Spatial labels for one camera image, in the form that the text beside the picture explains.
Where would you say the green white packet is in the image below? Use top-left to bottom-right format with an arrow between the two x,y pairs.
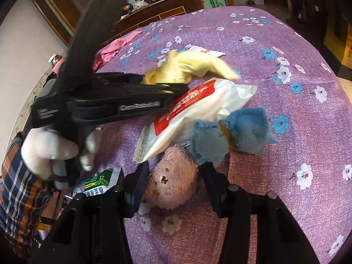
72,167 -> 124,197

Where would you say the red white snack bag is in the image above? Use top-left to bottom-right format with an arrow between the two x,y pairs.
134,77 -> 257,163

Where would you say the pink cloth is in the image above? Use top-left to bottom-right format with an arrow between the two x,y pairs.
92,30 -> 142,72

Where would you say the blue plush toy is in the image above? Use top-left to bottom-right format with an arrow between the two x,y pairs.
189,107 -> 279,167

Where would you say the pink bottle in knit sleeve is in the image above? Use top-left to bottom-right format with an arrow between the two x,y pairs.
48,53 -> 65,75

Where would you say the left plaid sleeve forearm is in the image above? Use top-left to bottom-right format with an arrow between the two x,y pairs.
1,134 -> 53,263

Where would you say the purple floral tablecloth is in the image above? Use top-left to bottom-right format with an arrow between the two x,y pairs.
95,6 -> 351,263

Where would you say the small white red packet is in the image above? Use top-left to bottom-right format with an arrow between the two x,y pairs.
189,45 -> 226,57

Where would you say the wooden cabinet counter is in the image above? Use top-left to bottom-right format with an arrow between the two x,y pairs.
27,0 -> 235,47

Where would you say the yellow fluffy towel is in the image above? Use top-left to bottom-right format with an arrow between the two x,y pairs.
142,51 -> 240,85

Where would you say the left white gloved hand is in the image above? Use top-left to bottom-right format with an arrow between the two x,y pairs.
21,127 -> 103,181

